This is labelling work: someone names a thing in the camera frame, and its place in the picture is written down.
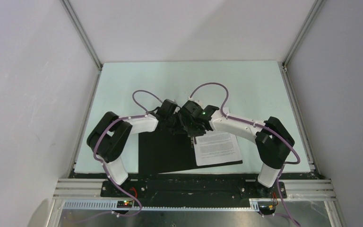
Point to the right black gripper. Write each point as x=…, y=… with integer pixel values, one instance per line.
x=191, y=133

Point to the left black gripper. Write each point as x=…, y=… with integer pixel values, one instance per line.
x=172, y=130

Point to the printed white paper sheets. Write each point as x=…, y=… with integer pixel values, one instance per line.
x=217, y=148

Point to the red and black folder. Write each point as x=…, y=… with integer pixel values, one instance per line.
x=163, y=152

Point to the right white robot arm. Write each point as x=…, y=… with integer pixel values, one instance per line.
x=274, y=143

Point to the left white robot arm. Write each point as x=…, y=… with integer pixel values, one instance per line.
x=109, y=137

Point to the silver folder clip mechanism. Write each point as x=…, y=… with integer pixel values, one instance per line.
x=193, y=142

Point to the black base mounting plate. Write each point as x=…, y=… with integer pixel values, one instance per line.
x=194, y=190

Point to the left controller board with LEDs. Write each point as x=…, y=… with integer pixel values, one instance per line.
x=124, y=204

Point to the controller board with leds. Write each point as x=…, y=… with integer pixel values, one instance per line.
x=266, y=210
x=124, y=204

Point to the right controller board with LEDs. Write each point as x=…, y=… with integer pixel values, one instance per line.
x=266, y=210

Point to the left aluminium frame post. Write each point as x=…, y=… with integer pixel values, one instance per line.
x=77, y=24

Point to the aluminium frame post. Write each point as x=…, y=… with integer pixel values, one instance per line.
x=77, y=24
x=303, y=31

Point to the aluminium front rail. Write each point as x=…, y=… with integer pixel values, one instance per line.
x=297, y=190

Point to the right aluminium frame post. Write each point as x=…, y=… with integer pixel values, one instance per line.
x=303, y=31

